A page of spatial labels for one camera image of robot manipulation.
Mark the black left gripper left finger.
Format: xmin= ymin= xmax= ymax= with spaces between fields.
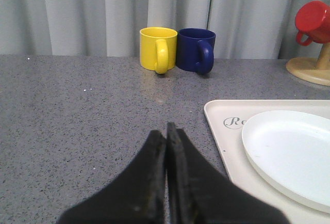
xmin=57 ymin=131 xmax=166 ymax=223

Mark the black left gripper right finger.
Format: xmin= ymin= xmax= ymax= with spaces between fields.
xmin=167 ymin=122 xmax=289 ymax=223

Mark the white round plate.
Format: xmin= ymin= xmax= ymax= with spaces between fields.
xmin=241 ymin=110 xmax=329 ymax=213

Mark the beige rabbit serving tray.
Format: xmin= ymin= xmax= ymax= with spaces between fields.
xmin=204 ymin=100 xmax=329 ymax=223

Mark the navy blue mug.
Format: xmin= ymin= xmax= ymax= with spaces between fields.
xmin=176 ymin=28 xmax=216 ymax=75

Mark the yellow mug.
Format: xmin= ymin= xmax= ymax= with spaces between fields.
xmin=140 ymin=27 xmax=177 ymax=74

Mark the wooden mug tree stand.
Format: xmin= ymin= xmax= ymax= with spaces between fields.
xmin=286 ymin=43 xmax=329 ymax=86

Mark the grey curtain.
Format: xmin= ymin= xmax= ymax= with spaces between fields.
xmin=1 ymin=0 xmax=329 ymax=59

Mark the red mug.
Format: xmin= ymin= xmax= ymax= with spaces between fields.
xmin=295 ymin=1 xmax=329 ymax=46

